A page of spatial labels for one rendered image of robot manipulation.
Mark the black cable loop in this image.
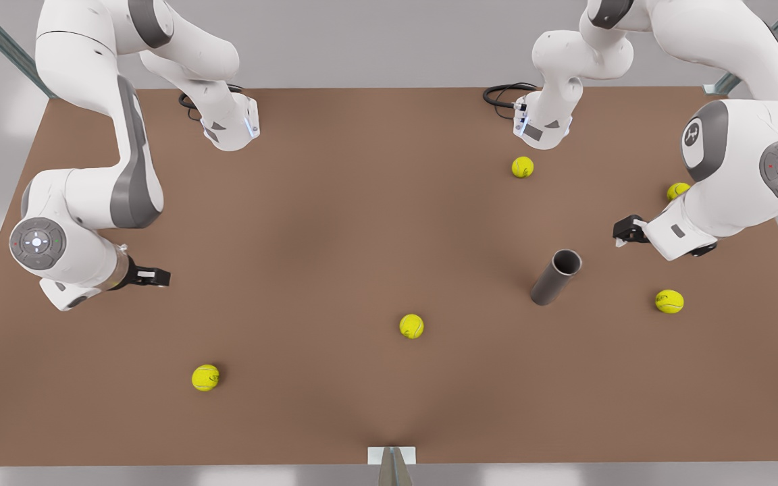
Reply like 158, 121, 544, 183
483, 82, 540, 120
178, 84, 245, 122

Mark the grey tennis ball tube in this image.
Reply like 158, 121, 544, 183
530, 249, 583, 306

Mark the silver frame post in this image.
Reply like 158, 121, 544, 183
367, 445, 417, 486
0, 0, 57, 100
703, 0, 778, 96

